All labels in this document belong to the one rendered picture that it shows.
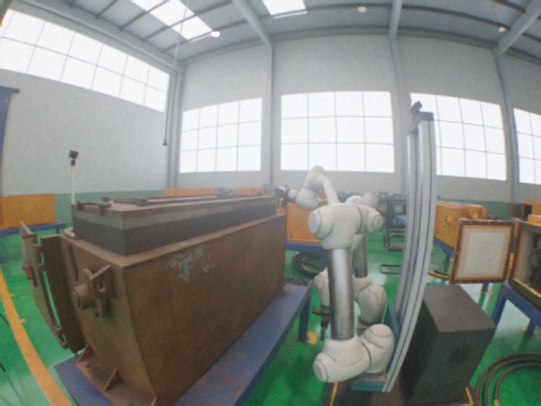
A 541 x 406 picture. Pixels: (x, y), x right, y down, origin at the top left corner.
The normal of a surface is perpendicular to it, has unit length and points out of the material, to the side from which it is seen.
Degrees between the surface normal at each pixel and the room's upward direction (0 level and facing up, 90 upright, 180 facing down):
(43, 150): 90
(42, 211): 90
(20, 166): 90
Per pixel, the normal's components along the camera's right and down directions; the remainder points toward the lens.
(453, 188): -0.34, 0.06
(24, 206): 0.93, 0.04
